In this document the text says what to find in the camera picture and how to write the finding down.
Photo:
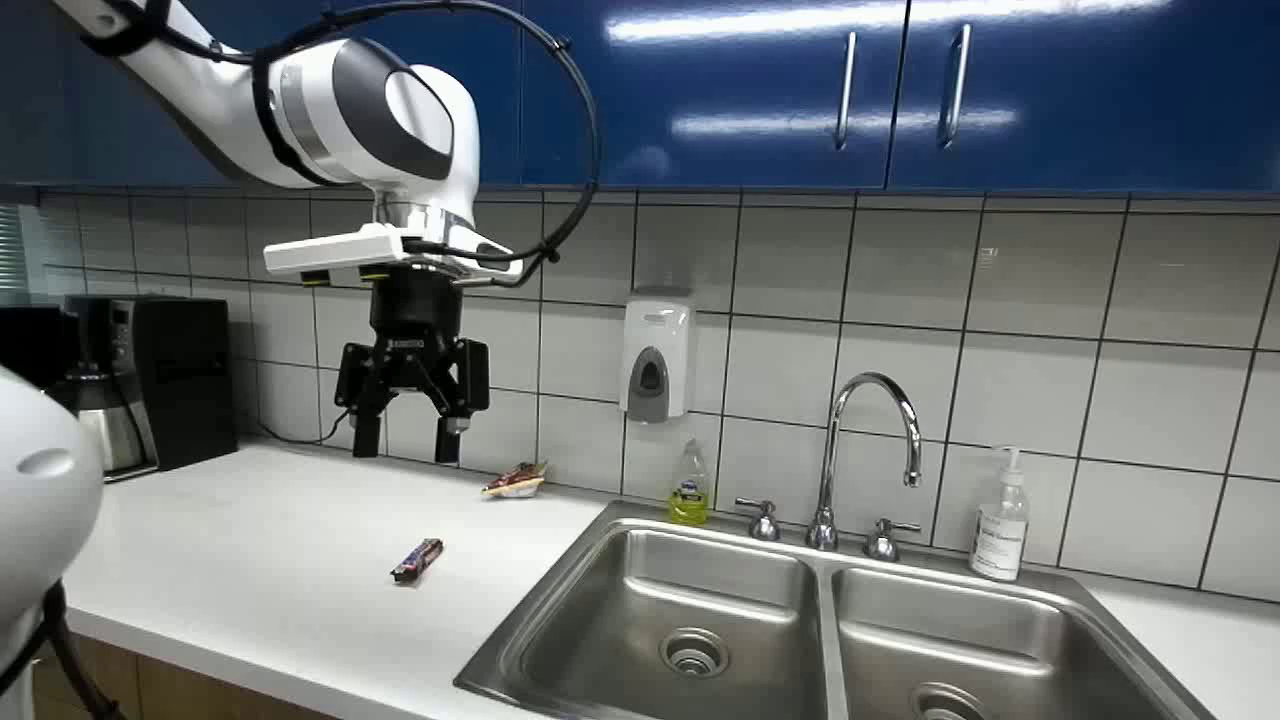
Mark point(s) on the chrome gooseneck faucet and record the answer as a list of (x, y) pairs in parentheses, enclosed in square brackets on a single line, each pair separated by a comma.
[(829, 454)]

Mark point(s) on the stainless steel double sink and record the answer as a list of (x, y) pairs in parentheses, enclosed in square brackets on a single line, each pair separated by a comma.
[(640, 586)]

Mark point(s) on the metal sink drain strainer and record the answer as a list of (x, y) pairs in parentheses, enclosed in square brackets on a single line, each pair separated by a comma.
[(693, 655), (949, 703)]

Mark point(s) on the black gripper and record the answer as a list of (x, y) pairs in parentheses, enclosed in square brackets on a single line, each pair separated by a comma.
[(415, 310)]

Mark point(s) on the clear pump soap bottle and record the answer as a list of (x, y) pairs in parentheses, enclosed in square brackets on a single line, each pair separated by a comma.
[(1001, 532)]

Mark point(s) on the wooden base cabinet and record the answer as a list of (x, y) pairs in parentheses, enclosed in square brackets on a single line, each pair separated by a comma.
[(175, 692)]

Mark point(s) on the black coffee machine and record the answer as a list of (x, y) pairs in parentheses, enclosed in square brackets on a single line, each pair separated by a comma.
[(110, 424)]

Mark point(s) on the brown Snickers candy bar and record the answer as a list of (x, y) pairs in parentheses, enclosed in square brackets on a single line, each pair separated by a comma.
[(418, 562)]

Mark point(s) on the black box appliance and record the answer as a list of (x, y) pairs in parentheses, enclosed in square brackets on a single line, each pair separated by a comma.
[(33, 344)]

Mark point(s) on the white wall soap dispenser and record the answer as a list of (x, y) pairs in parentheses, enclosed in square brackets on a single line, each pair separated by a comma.
[(658, 353)]

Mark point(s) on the crumpled brown wrapper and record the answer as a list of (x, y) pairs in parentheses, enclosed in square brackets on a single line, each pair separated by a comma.
[(519, 481)]

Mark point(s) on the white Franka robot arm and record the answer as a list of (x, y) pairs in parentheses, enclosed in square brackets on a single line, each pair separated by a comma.
[(243, 121)]

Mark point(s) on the blue cabinet door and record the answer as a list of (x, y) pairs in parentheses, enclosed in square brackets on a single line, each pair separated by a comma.
[(1106, 93), (747, 82), (82, 121)]

